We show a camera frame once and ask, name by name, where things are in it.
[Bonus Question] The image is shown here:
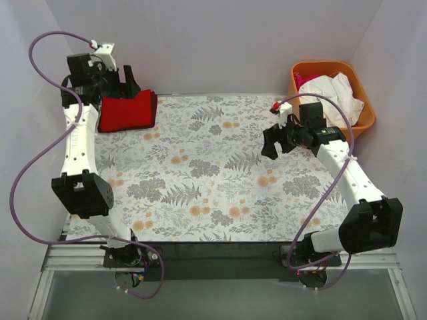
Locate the bright red t shirt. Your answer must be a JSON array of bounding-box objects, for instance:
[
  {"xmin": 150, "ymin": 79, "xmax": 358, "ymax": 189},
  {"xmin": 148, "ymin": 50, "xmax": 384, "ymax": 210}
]
[{"xmin": 97, "ymin": 89, "xmax": 158, "ymax": 133}]

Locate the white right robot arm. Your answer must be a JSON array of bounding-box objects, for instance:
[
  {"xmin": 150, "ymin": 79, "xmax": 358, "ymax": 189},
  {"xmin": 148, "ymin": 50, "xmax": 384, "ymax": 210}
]
[{"xmin": 262, "ymin": 102, "xmax": 403, "ymax": 266}]

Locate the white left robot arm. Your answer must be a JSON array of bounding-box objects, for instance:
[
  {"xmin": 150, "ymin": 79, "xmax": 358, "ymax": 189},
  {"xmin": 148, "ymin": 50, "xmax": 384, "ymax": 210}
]
[{"xmin": 51, "ymin": 49, "xmax": 142, "ymax": 267}]

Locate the folded dark red t shirt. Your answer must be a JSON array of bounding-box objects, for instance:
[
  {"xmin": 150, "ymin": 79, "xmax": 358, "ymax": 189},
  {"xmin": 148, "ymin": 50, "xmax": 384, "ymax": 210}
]
[{"xmin": 96, "ymin": 90, "xmax": 159, "ymax": 134}]

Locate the pink garment in basket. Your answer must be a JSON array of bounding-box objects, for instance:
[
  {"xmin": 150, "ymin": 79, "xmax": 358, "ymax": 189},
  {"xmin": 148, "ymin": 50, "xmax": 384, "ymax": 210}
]
[{"xmin": 294, "ymin": 73, "xmax": 319, "ymax": 91}]

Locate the cream white t shirt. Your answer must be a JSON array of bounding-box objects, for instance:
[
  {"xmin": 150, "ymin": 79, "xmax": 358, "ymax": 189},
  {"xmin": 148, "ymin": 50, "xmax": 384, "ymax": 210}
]
[{"xmin": 298, "ymin": 73, "xmax": 364, "ymax": 128}]

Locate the floral patterned table mat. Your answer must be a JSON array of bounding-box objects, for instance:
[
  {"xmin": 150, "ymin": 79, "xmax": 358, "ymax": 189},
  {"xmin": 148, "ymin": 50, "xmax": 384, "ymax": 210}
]
[{"xmin": 65, "ymin": 95, "xmax": 356, "ymax": 243}]

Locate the orange plastic basket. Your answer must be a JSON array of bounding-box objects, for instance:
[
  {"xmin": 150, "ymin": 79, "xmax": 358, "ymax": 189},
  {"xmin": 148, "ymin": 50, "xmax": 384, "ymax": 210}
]
[{"xmin": 288, "ymin": 61, "xmax": 376, "ymax": 139}]

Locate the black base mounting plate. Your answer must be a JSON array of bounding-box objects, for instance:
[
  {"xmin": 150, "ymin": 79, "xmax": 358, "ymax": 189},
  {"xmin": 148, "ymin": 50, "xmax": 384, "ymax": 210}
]
[{"xmin": 101, "ymin": 240, "xmax": 344, "ymax": 281}]

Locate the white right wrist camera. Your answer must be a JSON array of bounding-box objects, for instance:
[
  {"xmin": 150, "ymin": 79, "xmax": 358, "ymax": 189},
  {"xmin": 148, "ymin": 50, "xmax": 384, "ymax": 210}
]
[{"xmin": 270, "ymin": 101, "xmax": 293, "ymax": 128}]

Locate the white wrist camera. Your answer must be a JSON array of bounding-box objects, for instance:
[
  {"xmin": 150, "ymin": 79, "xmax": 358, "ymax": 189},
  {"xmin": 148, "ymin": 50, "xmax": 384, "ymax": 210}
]
[
  {"xmin": 89, "ymin": 40, "xmax": 117, "ymax": 71},
  {"xmin": 270, "ymin": 101, "xmax": 293, "ymax": 128}
]

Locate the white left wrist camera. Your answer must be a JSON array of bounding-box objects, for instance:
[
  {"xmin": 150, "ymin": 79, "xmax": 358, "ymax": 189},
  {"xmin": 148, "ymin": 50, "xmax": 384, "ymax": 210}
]
[{"xmin": 89, "ymin": 40, "xmax": 117, "ymax": 71}]

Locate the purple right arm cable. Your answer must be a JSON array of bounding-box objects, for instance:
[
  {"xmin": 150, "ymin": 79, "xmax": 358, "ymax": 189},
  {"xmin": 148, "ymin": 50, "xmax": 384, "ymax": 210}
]
[{"xmin": 272, "ymin": 93, "xmax": 356, "ymax": 291}]

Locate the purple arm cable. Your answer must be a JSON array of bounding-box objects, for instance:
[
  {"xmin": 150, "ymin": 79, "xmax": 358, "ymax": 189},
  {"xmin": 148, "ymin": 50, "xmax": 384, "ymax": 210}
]
[
  {"xmin": 9, "ymin": 31, "xmax": 166, "ymax": 299},
  {"xmin": 272, "ymin": 93, "xmax": 356, "ymax": 291}
]

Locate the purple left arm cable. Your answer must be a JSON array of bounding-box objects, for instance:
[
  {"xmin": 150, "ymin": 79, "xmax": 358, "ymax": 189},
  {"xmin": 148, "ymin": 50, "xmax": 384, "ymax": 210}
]
[{"xmin": 9, "ymin": 31, "xmax": 166, "ymax": 299}]

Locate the aluminium frame rail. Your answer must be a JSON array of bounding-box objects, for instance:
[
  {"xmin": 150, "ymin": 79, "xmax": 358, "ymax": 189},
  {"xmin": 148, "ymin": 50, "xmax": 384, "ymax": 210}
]
[{"xmin": 29, "ymin": 243, "xmax": 417, "ymax": 319}]

